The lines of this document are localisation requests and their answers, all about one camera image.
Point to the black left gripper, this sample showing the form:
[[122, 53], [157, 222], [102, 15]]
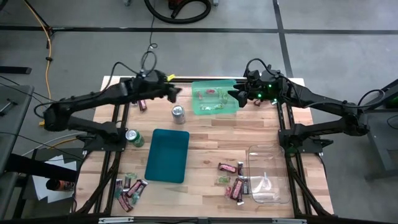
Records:
[[157, 85]]

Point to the black hand tool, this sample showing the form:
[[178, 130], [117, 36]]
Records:
[[7, 105]]

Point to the black metal beam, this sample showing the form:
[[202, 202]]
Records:
[[37, 168]]

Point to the green Sprite can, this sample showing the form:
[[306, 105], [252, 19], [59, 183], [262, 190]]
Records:
[[135, 138]]

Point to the grey side table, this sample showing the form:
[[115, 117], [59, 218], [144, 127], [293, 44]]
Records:
[[15, 130]]

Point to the small brown chocolate bar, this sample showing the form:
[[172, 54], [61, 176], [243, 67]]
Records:
[[240, 168], [134, 103]]

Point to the yellow tape tag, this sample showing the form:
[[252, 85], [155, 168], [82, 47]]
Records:
[[171, 77]]

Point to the orange black spray can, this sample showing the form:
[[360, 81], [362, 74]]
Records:
[[60, 185]]

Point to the red gummy candy packet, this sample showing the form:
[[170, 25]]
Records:
[[228, 192], [200, 95], [211, 91]]

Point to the light green translucent basket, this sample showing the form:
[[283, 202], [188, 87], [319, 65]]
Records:
[[209, 100]]

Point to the silver Diet Coke can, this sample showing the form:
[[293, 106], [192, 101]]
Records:
[[178, 115]]

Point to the black flat bar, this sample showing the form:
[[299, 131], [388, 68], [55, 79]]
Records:
[[15, 70]]

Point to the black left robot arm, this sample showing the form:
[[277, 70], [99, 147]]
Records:
[[93, 96]]

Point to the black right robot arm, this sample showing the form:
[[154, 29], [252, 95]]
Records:
[[326, 102]]

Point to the teal blue plastic basket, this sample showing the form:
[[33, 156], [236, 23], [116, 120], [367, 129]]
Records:
[[168, 155]]

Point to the black aluminium table frame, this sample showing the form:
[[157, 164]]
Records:
[[186, 80]]

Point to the clear plastic basket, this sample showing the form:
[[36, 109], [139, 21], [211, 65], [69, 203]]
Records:
[[269, 168]]

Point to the silver metal bracket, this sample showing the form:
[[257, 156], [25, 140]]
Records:
[[289, 221], [115, 220]]

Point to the black tripod stand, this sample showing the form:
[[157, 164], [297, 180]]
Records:
[[37, 13]]

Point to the white paper sheets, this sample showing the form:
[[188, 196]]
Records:
[[40, 189]]

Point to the large brown chocolate bar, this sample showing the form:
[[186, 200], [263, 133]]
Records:
[[237, 188]]

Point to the grey metal stand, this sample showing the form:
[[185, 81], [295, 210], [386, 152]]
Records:
[[382, 140]]

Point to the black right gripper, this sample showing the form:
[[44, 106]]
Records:
[[267, 87]]

